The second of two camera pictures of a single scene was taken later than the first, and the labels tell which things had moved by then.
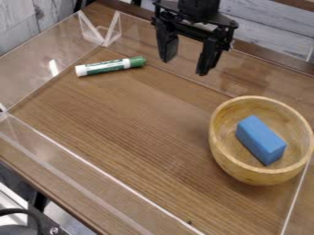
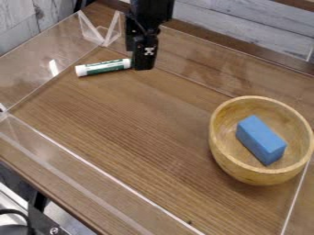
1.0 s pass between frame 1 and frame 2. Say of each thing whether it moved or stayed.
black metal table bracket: stayed
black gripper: moved
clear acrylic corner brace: stayed
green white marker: stayed
